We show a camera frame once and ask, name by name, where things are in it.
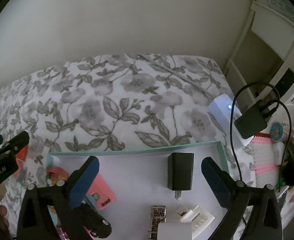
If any pink white knitted cloth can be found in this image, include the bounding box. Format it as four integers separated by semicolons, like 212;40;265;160
249;133;294;203

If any silver patterned lighter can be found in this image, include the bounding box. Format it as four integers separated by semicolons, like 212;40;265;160
148;205;167;239

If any black wall charger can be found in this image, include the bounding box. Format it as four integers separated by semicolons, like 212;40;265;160
167;152;194;200

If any white power strip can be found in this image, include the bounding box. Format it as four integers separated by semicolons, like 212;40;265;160
208;93;255;149

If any purple pink pen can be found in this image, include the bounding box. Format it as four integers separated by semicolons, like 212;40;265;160
56;227;69;240

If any brown pink toy dog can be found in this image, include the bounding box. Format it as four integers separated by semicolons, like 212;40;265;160
46;167;69;186

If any round decorated tin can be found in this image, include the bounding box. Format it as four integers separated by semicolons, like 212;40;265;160
270;122;284;142

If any white folding plug adapter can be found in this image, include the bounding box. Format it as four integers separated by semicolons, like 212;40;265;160
173;205;215;239

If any person left hand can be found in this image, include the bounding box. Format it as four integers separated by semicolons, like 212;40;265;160
0;205;9;229

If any grey floral bed blanket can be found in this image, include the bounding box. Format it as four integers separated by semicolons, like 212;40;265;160
0;52;257;235

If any white cube charger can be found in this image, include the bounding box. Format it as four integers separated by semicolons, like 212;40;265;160
157;222;192;240

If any black plugged adapter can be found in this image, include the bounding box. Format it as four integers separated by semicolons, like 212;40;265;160
234;100;279;139

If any teal framed white tray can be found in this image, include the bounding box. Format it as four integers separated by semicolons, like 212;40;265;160
46;141;228;239

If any black power cable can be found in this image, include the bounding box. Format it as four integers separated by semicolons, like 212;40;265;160
230;80;293;183

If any white wooden shelf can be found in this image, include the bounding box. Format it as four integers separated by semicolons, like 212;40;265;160
223;1;294;102

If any pink blue box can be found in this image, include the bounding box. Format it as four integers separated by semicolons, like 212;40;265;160
14;145;28;179
87;174;116;210

